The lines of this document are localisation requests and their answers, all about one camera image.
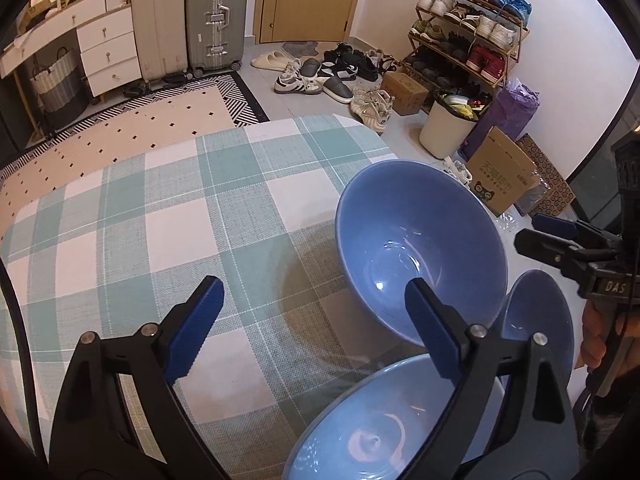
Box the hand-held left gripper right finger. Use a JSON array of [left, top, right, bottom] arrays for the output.
[[400, 278, 576, 480]]

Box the taped brown cardboard box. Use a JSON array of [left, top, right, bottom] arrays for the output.
[[381, 71, 431, 117]]

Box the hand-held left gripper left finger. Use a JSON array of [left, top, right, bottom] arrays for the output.
[[47, 276, 236, 480]]

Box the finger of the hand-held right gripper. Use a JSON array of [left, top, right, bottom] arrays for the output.
[[531, 212, 623, 253], [514, 228, 601, 281]]

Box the white trash bin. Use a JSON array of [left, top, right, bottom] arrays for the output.
[[419, 91, 480, 161]]

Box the purple bag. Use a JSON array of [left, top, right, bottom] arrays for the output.
[[460, 77, 542, 161]]

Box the pile of loose shoes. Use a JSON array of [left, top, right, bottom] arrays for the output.
[[250, 42, 473, 186]]

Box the teal plaid tablecloth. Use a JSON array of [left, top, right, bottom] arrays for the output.
[[0, 115, 506, 480]]

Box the beige suitcase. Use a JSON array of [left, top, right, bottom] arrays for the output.
[[131, 0, 190, 82]]

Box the white vanity desk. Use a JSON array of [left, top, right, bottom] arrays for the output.
[[0, 0, 133, 78]]

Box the metal shoe rack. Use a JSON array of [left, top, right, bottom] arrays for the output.
[[402, 0, 531, 111]]

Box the person's right forearm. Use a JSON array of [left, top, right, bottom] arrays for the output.
[[575, 370, 640, 480]]

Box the large cat print cardboard box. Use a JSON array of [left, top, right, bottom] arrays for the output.
[[466, 126, 540, 217]]

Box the black cable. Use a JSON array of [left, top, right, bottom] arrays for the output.
[[0, 260, 48, 466]]

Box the person's right hand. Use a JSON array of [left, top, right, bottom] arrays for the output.
[[581, 301, 608, 371]]

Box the blue bowl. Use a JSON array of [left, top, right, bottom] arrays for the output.
[[282, 353, 506, 480], [497, 269, 576, 393], [335, 160, 508, 348]]

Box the grey doormat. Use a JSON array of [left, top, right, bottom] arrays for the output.
[[282, 41, 321, 58]]

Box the woven laundry basket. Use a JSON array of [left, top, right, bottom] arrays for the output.
[[27, 46, 91, 131]]

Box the group of racked sneakers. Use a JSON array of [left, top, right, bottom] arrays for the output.
[[415, 0, 532, 92]]

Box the silver suitcase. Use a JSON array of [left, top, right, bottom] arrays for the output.
[[185, 0, 250, 73]]

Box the white drawer unit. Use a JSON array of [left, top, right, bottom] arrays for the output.
[[76, 5, 143, 98]]

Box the cream patterned rug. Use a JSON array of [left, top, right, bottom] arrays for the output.
[[0, 71, 271, 196]]

